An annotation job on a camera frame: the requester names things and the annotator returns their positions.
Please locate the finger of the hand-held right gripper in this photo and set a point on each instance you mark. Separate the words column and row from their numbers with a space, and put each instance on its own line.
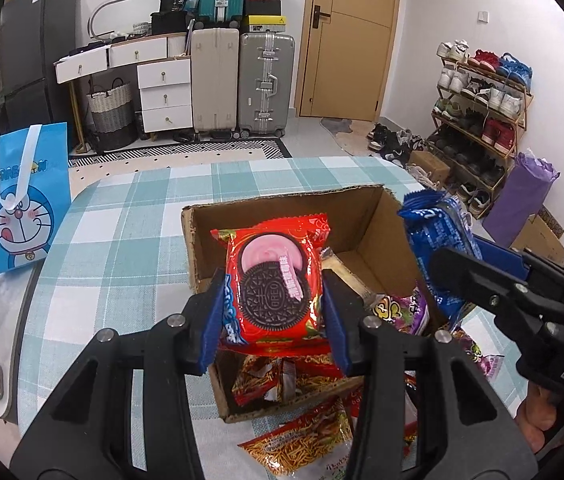
column 471, row 272
column 501, row 256

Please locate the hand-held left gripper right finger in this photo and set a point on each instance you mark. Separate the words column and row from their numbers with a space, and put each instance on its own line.
column 336, row 325

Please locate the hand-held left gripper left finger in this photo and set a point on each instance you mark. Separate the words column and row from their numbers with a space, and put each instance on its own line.
column 212, row 325

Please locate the blue snack packet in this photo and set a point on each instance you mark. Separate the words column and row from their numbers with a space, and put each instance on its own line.
column 441, row 230

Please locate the red cookie packet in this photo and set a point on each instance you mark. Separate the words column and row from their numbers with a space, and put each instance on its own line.
column 272, row 290

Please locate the brown cardboard box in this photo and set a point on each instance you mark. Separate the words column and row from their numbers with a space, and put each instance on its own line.
column 361, row 225

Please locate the person's right hand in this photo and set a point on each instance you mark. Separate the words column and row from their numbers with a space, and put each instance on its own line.
column 539, row 420

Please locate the clear wrapped sandwich cake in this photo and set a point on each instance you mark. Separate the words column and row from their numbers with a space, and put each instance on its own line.
column 349, row 280

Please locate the purple bag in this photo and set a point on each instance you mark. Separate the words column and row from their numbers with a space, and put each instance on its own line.
column 521, row 200

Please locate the purple candy packet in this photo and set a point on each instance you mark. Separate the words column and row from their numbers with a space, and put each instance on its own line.
column 481, row 360
column 401, row 310

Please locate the red spicy stick packet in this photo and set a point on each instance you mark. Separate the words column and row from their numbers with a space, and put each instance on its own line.
column 262, row 380
column 297, row 440

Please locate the small cardboard box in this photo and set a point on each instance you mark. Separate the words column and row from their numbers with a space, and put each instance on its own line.
column 429, row 166

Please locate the metal shoe rack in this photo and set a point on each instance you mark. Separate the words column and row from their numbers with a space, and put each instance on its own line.
column 524, row 110

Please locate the pile of loose shoes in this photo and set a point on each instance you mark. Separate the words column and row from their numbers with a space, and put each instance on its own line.
column 391, row 142

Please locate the shoe rack with shoes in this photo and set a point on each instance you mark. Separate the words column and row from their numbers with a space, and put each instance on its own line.
column 491, row 95

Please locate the black white patterned rug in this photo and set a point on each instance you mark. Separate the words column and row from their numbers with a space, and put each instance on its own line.
column 177, row 152

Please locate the grey brown doormat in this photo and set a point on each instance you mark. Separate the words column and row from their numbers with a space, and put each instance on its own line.
column 349, row 132

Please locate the blue cartoon tote bag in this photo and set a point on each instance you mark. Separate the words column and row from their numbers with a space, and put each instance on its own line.
column 22, row 225

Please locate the woven laundry basket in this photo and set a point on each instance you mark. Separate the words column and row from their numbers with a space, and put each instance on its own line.
column 112, row 110

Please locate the wooden door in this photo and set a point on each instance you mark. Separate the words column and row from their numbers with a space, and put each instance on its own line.
column 356, row 60

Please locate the beige suitcase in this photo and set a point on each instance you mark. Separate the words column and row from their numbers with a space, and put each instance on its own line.
column 214, row 80

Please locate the silver suitcase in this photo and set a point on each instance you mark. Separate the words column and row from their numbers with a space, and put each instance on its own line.
column 267, row 85

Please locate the white drawer desk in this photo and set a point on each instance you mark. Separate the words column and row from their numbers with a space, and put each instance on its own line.
column 162, row 72

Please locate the yellow black shoe box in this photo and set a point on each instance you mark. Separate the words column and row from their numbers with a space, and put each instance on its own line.
column 264, row 25

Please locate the black bag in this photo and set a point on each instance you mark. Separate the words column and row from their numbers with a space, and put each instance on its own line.
column 172, row 7

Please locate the dark grey fridge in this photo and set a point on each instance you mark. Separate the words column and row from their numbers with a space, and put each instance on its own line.
column 32, row 60

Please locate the oval metal hoop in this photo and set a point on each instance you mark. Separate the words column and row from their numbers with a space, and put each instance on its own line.
column 97, row 15

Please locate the white light switch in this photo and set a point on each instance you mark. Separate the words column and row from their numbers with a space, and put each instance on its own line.
column 483, row 16

